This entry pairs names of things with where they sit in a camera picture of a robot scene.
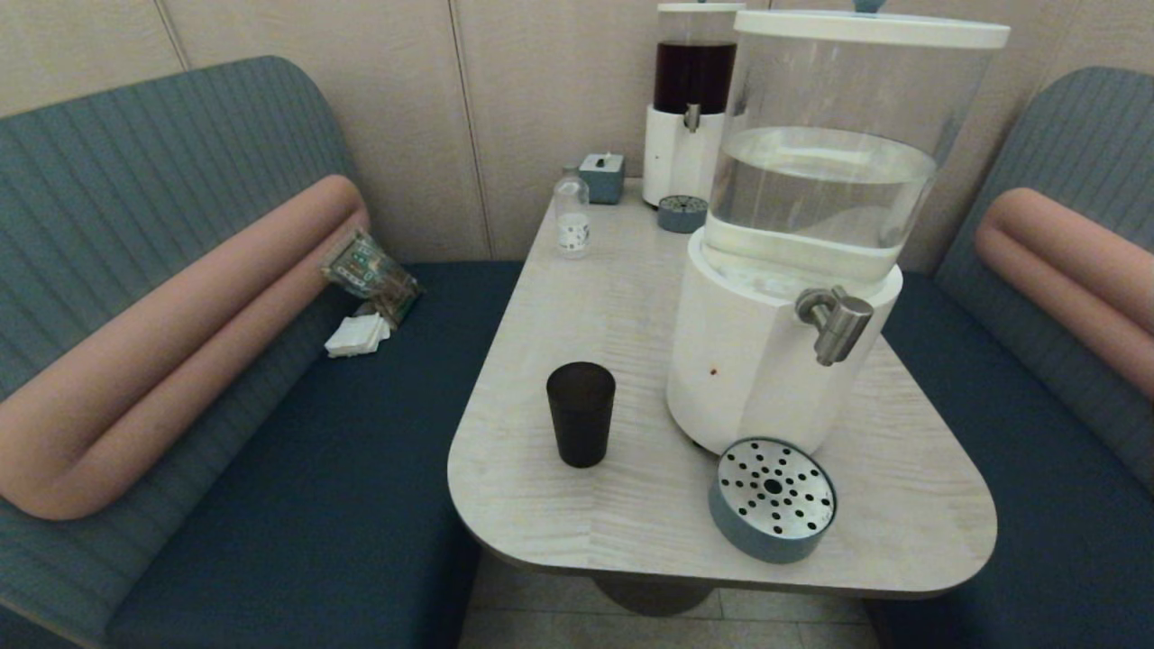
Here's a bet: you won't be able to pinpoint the clear snack packet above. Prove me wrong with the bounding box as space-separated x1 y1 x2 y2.
321 228 423 327

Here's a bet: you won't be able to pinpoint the teal upholstered bench sofa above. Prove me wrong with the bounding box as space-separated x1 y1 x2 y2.
0 56 524 649
865 66 1154 649

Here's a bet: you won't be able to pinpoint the large white dispenser lid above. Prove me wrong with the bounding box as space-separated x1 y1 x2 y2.
733 0 1012 50

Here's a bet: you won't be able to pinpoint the large silver metal tap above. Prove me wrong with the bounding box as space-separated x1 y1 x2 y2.
795 286 875 368

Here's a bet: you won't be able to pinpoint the clear plastic bottle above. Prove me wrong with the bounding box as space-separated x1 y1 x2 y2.
554 168 591 260

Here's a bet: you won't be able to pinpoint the large blue drip tray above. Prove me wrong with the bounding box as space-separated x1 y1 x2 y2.
708 437 838 565

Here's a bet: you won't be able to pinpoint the small blue drip tray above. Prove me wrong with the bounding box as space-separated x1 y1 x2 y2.
657 194 710 234

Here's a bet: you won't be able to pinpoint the dark drink dispenser white base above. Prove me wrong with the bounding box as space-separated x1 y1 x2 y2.
642 2 747 208

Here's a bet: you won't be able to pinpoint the black plastic cup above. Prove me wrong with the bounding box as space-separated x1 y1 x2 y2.
546 361 617 469

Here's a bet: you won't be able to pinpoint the dark table pedestal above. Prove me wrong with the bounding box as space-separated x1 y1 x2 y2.
591 577 722 618

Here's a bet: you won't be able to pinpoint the clear water dispenser white base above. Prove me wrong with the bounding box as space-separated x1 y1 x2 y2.
665 9 1012 457

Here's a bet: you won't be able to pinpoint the small blue box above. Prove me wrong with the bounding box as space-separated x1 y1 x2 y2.
578 151 627 205

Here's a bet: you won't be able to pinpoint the white paper napkins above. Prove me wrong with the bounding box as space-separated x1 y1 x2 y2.
324 311 392 360

